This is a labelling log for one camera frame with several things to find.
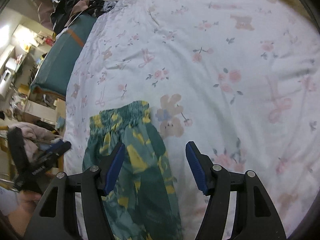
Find white floral bed sheet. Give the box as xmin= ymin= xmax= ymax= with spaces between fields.
xmin=64 ymin=0 xmax=317 ymax=240

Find cluttered white shelf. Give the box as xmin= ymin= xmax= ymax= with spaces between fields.
xmin=0 ymin=22 xmax=54 ymax=100

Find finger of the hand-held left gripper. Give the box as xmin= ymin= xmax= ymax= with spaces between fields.
xmin=37 ymin=140 xmax=72 ymax=161

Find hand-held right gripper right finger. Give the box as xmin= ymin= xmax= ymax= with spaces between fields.
xmin=185 ymin=141 xmax=287 ymax=240

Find pink clothes pile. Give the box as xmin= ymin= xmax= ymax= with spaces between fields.
xmin=7 ymin=121 xmax=62 ymax=160

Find green yellow patterned pants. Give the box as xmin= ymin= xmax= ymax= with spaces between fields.
xmin=82 ymin=100 xmax=183 ymax=240

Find pile of dark clothes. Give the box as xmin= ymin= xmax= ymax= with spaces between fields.
xmin=50 ymin=0 xmax=118 ymax=36

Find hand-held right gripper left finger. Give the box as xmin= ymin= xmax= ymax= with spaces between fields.
xmin=23 ymin=141 xmax=126 ymax=240

